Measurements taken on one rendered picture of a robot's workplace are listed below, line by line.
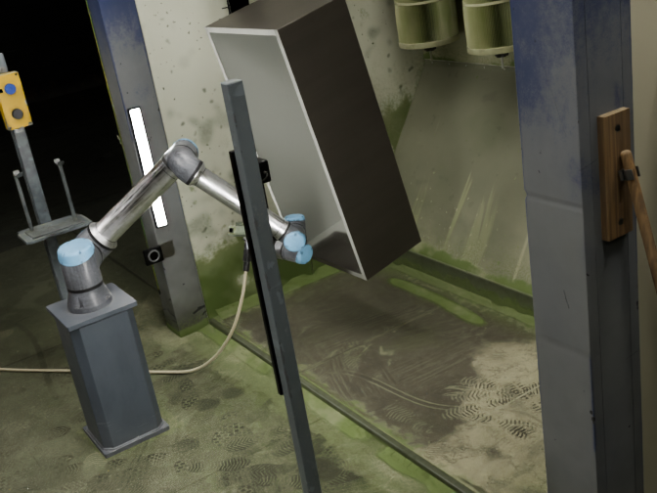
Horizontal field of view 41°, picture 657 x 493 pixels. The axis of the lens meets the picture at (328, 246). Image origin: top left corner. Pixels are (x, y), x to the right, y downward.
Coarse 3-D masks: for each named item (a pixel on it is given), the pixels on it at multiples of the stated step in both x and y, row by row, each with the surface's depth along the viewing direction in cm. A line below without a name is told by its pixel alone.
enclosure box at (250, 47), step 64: (320, 0) 359; (256, 64) 406; (320, 64) 355; (256, 128) 414; (320, 128) 362; (384, 128) 382; (320, 192) 444; (384, 192) 390; (320, 256) 428; (384, 256) 398
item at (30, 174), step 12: (0, 60) 411; (12, 132) 424; (24, 132) 425; (24, 144) 426; (24, 156) 428; (24, 168) 429; (36, 180) 434; (36, 192) 435; (36, 204) 436; (36, 216) 441; (48, 216) 441; (48, 240) 444; (48, 252) 446; (60, 276) 451; (60, 288) 453
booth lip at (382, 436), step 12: (216, 324) 475; (240, 336) 457; (252, 348) 442; (264, 360) 433; (312, 384) 400; (324, 396) 389; (336, 408) 380; (360, 420) 367; (372, 432) 359; (384, 432) 356; (396, 444) 347; (408, 456) 340; (420, 468) 334; (432, 468) 329; (444, 480) 323; (456, 480) 320; (468, 492) 313
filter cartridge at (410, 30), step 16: (400, 0) 464; (416, 0) 458; (432, 0) 458; (448, 0) 462; (400, 16) 469; (416, 16) 463; (432, 16) 462; (448, 16) 464; (400, 32) 474; (416, 32) 466; (432, 32) 464; (448, 32) 467; (416, 48) 469; (432, 48) 480
